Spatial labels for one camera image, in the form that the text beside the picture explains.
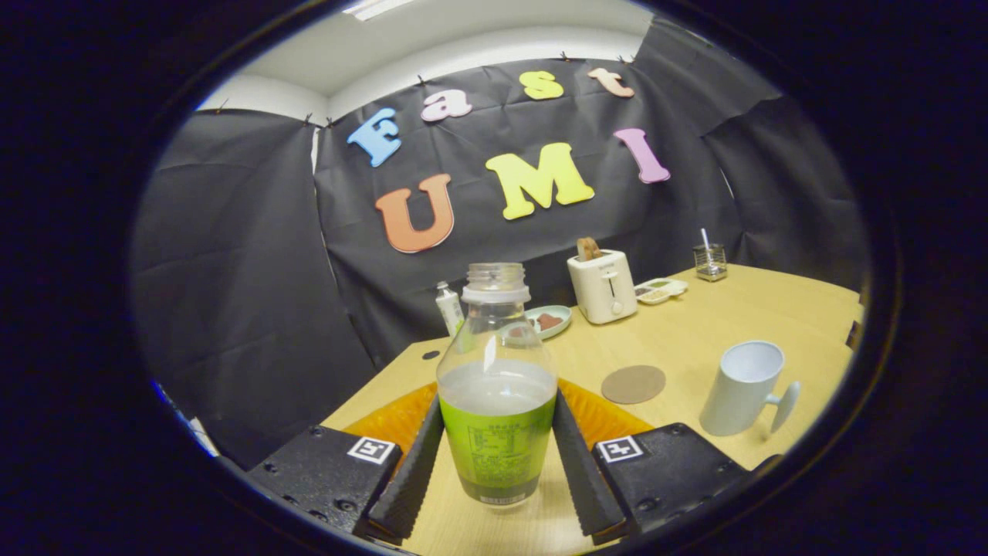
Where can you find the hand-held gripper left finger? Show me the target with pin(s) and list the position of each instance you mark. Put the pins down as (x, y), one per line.
(413, 471)

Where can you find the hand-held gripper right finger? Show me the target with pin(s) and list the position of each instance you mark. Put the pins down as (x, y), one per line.
(579, 463)

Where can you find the green label juice bottle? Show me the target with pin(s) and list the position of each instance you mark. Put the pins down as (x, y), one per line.
(498, 440)

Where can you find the round brown coaster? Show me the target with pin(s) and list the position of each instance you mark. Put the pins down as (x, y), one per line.
(633, 384)

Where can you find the white cup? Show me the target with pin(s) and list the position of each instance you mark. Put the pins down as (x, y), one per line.
(737, 394)

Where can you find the slim white green bottle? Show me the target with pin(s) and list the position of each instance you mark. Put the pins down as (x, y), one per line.
(449, 309)

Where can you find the brown meat piece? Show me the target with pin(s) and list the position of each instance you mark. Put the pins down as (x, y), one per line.
(549, 321)

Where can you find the pale green plate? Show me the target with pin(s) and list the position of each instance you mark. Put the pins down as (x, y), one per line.
(562, 315)

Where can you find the wooden table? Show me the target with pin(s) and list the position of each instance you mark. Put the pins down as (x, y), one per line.
(679, 324)

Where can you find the white toaster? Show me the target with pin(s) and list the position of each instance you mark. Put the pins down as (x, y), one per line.
(602, 289)

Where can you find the white divided sauce tray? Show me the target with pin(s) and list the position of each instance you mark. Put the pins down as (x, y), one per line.
(661, 291)

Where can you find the brown bread slice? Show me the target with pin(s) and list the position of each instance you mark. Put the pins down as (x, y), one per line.
(589, 249)

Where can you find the white straw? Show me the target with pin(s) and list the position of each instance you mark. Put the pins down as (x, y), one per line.
(704, 238)

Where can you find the black backdrop cloth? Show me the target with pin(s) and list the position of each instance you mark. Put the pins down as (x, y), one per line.
(231, 270)

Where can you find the ceiling light panel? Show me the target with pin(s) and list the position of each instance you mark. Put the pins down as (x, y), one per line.
(378, 8)

